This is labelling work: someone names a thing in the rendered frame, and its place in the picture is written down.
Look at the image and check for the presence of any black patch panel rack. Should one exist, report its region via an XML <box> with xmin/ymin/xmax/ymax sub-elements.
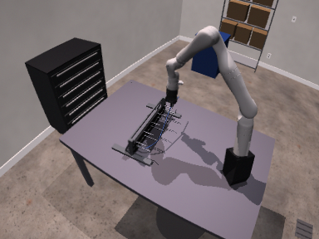
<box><xmin>112</xmin><ymin>96</ymin><xmax>181</xmax><ymax>165</ymax></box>

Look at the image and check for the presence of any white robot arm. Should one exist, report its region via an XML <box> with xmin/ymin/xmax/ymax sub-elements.
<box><xmin>166</xmin><ymin>26</ymin><xmax>258</xmax><ymax>157</ymax></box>

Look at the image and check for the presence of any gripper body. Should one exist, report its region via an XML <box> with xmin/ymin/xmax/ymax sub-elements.
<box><xmin>165</xmin><ymin>80</ymin><xmax>183</xmax><ymax>104</ymax></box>

